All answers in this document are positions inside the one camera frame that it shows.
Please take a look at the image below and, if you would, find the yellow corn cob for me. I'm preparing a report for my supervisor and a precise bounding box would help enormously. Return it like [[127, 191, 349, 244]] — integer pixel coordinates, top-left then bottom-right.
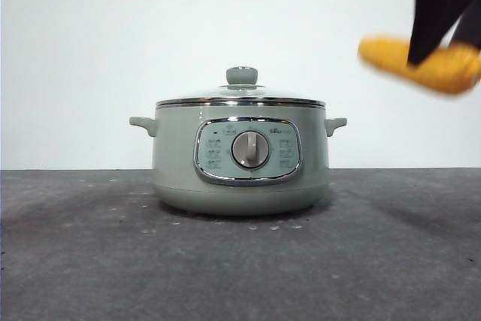
[[356, 34, 481, 95]]

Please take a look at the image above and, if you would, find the glass lid with green knob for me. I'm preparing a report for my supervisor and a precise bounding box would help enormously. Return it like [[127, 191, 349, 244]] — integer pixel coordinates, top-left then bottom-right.
[[156, 66, 326, 108]]

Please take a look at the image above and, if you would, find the sage green electric cooking pot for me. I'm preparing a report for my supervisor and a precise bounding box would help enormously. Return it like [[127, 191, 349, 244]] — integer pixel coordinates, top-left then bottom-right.
[[129, 101, 348, 217]]

